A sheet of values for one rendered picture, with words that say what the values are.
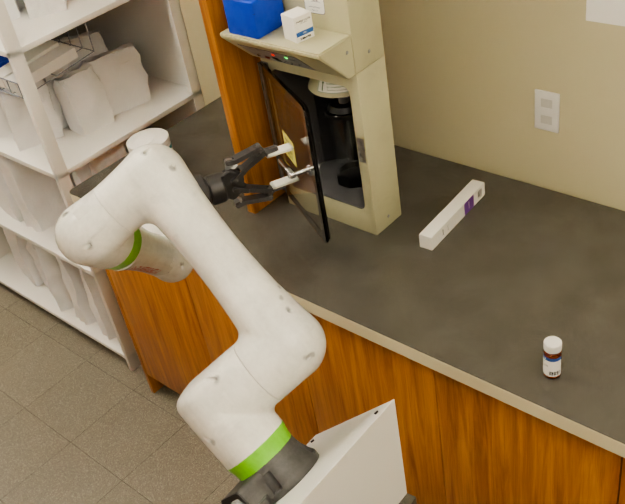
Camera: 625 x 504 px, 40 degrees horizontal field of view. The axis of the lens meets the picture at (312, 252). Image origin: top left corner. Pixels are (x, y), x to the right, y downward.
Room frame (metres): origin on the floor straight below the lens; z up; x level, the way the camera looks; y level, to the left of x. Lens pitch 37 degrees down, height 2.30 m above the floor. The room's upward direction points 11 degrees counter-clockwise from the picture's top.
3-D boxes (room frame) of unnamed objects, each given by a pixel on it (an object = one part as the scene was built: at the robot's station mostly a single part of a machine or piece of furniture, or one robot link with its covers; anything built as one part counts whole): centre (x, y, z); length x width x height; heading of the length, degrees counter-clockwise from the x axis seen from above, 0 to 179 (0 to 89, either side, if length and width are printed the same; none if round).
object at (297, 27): (1.88, -0.06, 1.54); 0.05 x 0.05 x 0.06; 31
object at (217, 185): (1.81, 0.18, 1.20); 0.09 x 0.07 x 0.08; 106
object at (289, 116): (1.92, 0.00, 1.19); 0.30 x 0.01 x 0.40; 16
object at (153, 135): (2.34, 0.43, 1.01); 0.13 x 0.13 x 0.15
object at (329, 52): (1.92, -0.03, 1.46); 0.32 x 0.11 x 0.10; 43
